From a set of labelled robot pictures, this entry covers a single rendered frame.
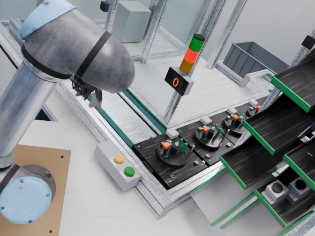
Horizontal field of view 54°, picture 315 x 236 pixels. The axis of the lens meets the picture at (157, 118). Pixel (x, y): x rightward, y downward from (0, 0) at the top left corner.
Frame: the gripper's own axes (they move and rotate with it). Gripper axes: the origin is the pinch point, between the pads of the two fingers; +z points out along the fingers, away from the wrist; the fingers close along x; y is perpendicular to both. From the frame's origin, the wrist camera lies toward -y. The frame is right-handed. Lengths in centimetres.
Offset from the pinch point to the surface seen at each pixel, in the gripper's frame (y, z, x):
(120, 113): -15.4, 14.0, 0.9
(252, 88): -128, 39, 21
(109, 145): 6.4, 7.4, 18.1
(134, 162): 3.7, 9.4, 29.8
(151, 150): -6.8, 10.3, 29.5
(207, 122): -46, 16, 32
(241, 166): -9, -9, 65
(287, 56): -380, 126, -28
